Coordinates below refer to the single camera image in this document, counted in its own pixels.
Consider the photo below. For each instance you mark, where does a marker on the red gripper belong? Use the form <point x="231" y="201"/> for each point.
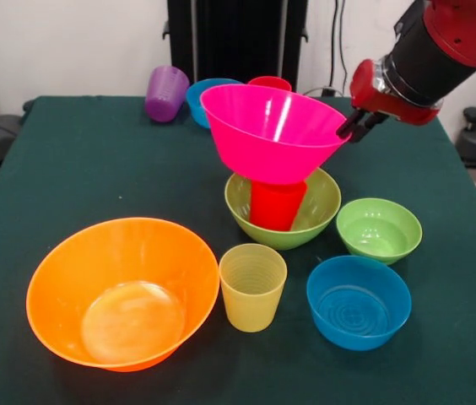
<point x="385" y="105"/>

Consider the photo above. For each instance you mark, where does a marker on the large green plastic bowl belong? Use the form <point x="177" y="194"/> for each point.
<point x="318" y="211"/>

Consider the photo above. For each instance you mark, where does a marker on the large pink plastic bowl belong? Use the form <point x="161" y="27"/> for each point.
<point x="263" y="139"/>

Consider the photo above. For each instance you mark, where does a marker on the crimson pink plastic cup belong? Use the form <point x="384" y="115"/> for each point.
<point x="269" y="82"/>

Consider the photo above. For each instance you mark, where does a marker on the small green plastic bowl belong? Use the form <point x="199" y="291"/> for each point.
<point x="379" y="232"/>

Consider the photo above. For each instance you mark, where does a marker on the red plastic cup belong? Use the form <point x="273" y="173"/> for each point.
<point x="274" y="206"/>

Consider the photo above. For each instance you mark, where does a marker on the blue plastic bowl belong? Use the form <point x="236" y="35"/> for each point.
<point x="358" y="308"/>
<point x="196" y="101"/>

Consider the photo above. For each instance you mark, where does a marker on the purple plastic cup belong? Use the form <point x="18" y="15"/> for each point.
<point x="164" y="97"/>

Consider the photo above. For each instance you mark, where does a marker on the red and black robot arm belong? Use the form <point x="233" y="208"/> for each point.
<point x="440" y="46"/>

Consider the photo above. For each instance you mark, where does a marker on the yellow plastic cup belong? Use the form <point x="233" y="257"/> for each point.
<point x="251" y="304"/>

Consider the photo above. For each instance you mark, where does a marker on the dark green table cloth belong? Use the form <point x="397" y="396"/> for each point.
<point x="411" y="337"/>

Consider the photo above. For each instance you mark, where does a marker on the orange plastic bowl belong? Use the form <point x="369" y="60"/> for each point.
<point x="124" y="295"/>

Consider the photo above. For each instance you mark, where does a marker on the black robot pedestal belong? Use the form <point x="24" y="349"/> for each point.
<point x="238" y="38"/>

